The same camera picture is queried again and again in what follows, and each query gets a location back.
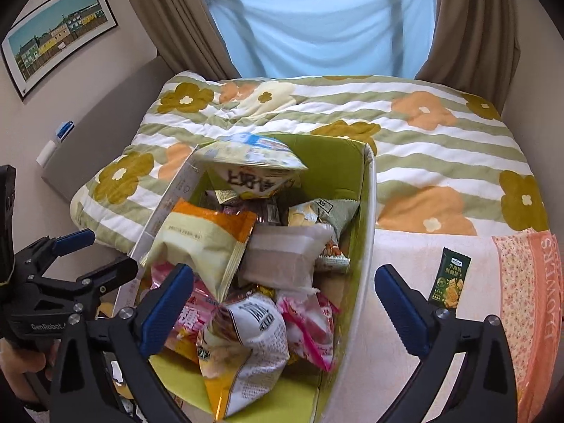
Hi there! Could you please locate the pink marshmallow bag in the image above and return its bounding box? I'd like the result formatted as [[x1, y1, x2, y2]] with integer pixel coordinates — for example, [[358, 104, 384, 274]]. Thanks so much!
[[164, 275, 218, 364]]

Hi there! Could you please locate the translucent white wrapped snack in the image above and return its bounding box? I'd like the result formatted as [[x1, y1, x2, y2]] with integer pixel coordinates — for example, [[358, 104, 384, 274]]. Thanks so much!
[[237, 223, 333, 290]]

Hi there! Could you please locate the right brown curtain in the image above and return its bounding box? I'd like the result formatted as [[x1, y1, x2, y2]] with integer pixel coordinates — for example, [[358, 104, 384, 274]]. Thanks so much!
[[416, 0, 520, 112]]

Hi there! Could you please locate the blue white snack bag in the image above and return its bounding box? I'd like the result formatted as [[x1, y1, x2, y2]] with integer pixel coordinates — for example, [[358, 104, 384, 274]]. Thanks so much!
[[194, 133, 308, 200]]

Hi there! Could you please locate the left brown curtain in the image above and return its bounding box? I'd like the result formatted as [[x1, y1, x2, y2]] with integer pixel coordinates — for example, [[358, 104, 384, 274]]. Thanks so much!
[[129, 0, 240, 80]]

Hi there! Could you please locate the small dark green snack packet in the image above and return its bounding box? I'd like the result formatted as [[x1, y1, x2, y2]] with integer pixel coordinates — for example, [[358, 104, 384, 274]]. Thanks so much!
[[428, 247, 471, 311]]

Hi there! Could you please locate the orange cream snack bag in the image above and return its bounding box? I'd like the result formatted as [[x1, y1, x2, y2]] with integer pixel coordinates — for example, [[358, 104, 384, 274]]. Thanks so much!
[[141, 199, 257, 303]]

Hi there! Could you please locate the brown snack bag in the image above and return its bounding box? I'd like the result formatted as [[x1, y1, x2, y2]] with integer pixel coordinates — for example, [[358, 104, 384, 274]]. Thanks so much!
[[220, 198, 282, 225]]

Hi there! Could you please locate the pink floral flowers cloth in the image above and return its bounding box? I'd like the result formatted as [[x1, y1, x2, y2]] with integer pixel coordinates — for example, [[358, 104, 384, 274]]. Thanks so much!
[[493, 229, 563, 422]]

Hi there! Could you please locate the person's left hand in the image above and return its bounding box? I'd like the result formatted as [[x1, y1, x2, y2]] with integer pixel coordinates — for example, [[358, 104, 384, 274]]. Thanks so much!
[[1, 339, 58, 402]]

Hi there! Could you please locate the white blue bottle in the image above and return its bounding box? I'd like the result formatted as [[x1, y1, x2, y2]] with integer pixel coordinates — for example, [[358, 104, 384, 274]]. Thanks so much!
[[36, 120, 75, 167]]

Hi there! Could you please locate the green cardboard box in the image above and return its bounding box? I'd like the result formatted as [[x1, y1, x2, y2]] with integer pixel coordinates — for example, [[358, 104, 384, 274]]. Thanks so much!
[[113, 134, 376, 422]]

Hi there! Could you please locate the framed houses picture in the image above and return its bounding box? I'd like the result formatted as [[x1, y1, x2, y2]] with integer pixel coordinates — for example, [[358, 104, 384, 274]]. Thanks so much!
[[1, 0, 118, 99]]

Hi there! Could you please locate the brown curtain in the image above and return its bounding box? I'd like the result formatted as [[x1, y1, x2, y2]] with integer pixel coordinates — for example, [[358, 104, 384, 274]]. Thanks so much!
[[416, 0, 520, 112], [129, 0, 240, 80]]

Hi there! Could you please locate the grey headboard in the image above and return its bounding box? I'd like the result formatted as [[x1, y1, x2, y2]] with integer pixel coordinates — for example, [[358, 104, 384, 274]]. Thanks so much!
[[41, 56, 173, 202]]

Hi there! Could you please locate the floral striped quilt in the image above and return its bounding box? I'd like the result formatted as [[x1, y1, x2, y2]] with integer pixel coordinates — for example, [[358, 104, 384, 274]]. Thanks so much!
[[69, 69, 550, 254]]

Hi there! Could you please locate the light blue window cloth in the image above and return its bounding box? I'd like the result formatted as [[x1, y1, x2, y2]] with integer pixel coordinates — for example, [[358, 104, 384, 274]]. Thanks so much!
[[206, 0, 437, 79]]

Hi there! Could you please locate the white green chip bag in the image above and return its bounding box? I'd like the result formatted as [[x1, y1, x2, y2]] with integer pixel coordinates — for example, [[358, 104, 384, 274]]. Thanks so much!
[[196, 289, 290, 420]]

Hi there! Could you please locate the pink white candy packet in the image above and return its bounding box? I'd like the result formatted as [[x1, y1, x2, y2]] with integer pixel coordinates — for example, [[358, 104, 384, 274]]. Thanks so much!
[[275, 288, 338, 372]]

